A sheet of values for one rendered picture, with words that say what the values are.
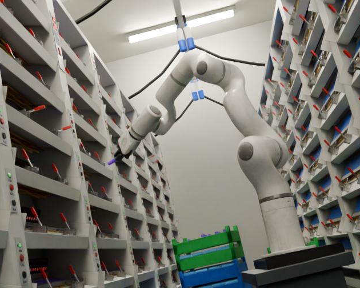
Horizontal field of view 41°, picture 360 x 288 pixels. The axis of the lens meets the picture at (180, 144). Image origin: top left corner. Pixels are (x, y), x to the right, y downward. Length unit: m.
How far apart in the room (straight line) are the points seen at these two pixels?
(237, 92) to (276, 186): 0.40
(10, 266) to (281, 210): 0.89
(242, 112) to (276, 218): 0.41
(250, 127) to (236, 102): 0.11
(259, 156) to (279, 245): 0.31
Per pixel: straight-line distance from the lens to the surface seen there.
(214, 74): 1.86
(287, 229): 1.69
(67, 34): 2.82
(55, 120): 2.09
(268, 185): 1.71
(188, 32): 4.21
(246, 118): 1.81
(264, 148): 1.69
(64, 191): 1.82
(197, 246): 2.40
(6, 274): 1.32
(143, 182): 4.09
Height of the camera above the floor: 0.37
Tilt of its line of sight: 13 degrees up
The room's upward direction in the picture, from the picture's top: 13 degrees counter-clockwise
